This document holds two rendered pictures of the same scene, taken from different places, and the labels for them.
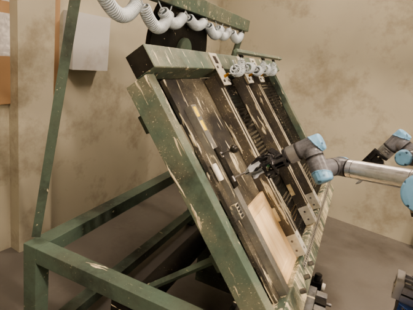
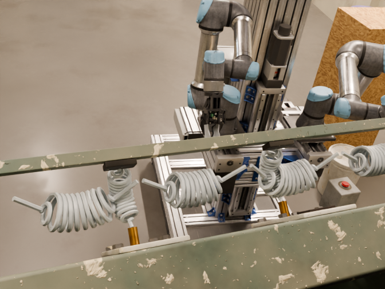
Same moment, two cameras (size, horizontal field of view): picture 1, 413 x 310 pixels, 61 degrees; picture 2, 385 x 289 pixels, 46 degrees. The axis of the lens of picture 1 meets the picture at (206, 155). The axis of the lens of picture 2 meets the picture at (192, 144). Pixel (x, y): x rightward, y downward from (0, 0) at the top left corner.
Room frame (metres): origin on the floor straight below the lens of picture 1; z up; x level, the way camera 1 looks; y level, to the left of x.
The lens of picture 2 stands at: (2.93, 0.09, 2.35)
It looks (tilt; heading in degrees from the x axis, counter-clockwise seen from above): 36 degrees down; 224
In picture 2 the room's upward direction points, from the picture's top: 9 degrees clockwise
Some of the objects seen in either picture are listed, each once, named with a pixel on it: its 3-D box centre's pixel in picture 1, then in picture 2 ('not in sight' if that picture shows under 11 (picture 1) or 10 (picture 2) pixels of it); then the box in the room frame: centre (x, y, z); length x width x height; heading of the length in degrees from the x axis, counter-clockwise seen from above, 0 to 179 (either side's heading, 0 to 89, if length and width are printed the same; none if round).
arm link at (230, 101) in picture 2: not in sight; (226, 100); (1.41, -1.17, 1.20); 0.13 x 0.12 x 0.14; 137
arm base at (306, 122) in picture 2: not in sight; (311, 118); (0.97, -0.93, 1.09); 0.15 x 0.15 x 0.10
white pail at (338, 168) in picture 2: not in sight; (343, 168); (0.02, -1.03, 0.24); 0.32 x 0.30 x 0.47; 151
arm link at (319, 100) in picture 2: not in sight; (319, 100); (0.97, -0.92, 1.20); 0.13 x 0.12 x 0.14; 129
